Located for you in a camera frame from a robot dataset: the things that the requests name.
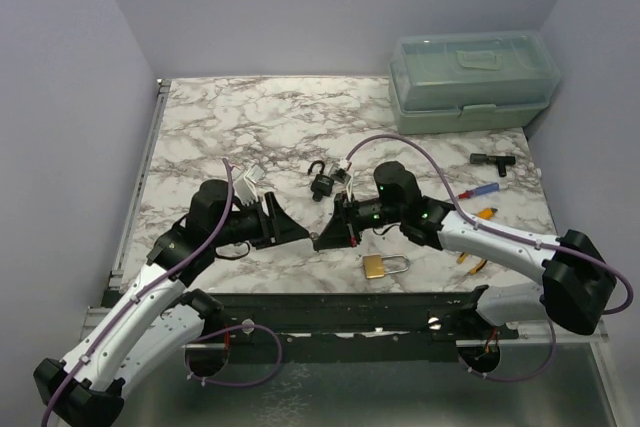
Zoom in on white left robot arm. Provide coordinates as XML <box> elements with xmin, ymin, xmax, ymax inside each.
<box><xmin>34</xmin><ymin>179</ymin><xmax>309</xmax><ymax>426</ymax></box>

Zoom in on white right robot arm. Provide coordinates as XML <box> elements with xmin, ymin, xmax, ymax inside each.
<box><xmin>312</xmin><ymin>161</ymin><xmax>616</xmax><ymax>339</ymax></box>

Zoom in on aluminium side rail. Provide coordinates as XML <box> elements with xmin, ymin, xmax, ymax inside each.
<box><xmin>106</xmin><ymin>79</ymin><xmax>172</xmax><ymax>290</ymax></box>

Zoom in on black T-shaped tool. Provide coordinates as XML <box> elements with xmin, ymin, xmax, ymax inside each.
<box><xmin>469</xmin><ymin>153</ymin><xmax>516</xmax><ymax>178</ymax></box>

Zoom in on brass padlock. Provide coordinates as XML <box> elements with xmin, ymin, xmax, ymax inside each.
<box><xmin>362</xmin><ymin>254</ymin><xmax>411</xmax><ymax>280</ymax></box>

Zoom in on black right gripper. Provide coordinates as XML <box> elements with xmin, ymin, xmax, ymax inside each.
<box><xmin>314</xmin><ymin>191</ymin><xmax>404</xmax><ymax>251</ymax></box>

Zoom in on black padlock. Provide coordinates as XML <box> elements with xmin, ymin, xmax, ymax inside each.
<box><xmin>307</xmin><ymin>160</ymin><xmax>334</xmax><ymax>201</ymax></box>

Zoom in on green translucent plastic toolbox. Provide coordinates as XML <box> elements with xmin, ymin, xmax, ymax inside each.
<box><xmin>389</xmin><ymin>30</ymin><xmax>561</xmax><ymax>135</ymax></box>

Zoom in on yellow-handled pliers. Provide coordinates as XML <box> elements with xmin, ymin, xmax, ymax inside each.
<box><xmin>456</xmin><ymin>253</ymin><xmax>488</xmax><ymax>276</ymax></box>

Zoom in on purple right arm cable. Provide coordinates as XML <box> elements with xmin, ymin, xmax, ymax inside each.
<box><xmin>347</xmin><ymin>133</ymin><xmax>634</xmax><ymax>316</ymax></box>

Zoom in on black base frame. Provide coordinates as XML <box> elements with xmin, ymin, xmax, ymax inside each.
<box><xmin>173</xmin><ymin>288</ymin><xmax>518</xmax><ymax>371</ymax></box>

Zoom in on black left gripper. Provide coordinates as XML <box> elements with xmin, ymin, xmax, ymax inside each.
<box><xmin>213</xmin><ymin>192</ymin><xmax>310</xmax><ymax>250</ymax></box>

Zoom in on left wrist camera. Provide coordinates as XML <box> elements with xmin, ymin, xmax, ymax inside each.
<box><xmin>233</xmin><ymin>164</ymin><xmax>265</xmax><ymax>206</ymax></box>

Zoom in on yellow utility knife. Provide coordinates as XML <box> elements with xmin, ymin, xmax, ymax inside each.
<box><xmin>476</xmin><ymin>207</ymin><xmax>498</xmax><ymax>220</ymax></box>

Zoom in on blue-handled screwdriver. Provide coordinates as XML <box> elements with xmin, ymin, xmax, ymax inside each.
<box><xmin>458</xmin><ymin>183</ymin><xmax>500</xmax><ymax>200</ymax></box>

